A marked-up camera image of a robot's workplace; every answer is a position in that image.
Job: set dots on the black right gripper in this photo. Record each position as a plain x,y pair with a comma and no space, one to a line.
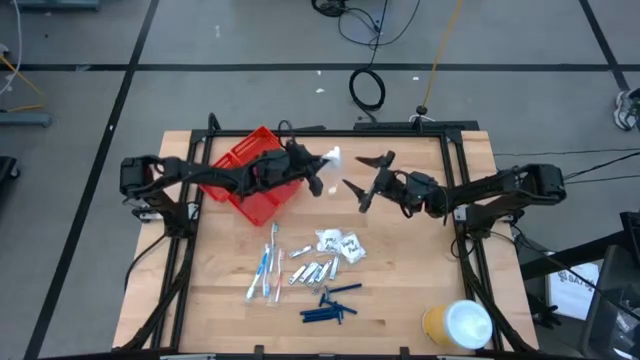
407,192

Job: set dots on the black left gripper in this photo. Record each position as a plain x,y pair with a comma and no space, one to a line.
300,162

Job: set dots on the white vanity pack packet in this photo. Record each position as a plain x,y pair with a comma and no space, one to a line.
334,156
329,240
352,248

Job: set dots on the small white packet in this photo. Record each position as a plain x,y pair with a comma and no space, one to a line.
332,189

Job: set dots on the green white toothbrush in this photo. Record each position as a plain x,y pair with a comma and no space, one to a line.
273,240

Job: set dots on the silver nail clipper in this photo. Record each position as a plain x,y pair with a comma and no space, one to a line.
298,274
324,270
334,267
308,272
300,251
316,275

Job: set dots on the red white toothbrush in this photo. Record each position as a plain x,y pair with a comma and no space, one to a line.
279,275

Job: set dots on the blue white toothbrush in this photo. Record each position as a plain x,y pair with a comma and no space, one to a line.
267,280
258,272

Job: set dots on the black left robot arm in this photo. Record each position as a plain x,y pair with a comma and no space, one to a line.
200,172

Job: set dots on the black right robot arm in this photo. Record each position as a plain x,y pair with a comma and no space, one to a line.
500,187

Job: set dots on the black round foot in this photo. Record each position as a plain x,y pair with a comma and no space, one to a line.
422,109

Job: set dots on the yellow cup with white lid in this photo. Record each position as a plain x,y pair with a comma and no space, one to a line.
467,325

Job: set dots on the black metal beam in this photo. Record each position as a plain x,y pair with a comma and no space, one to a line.
570,257

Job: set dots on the white printed cardboard box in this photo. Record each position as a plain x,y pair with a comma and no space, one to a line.
570,295

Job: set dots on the black plastic bin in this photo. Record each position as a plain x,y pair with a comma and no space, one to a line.
612,280

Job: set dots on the person's shoe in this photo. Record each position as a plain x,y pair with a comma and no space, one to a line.
627,107

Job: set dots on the black floor stand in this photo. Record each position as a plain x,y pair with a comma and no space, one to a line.
7,169

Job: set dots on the black aluminium table frame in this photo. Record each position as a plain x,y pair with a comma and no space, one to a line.
325,133

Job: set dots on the grey floor base plate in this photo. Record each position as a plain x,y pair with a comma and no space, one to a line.
55,4
25,119

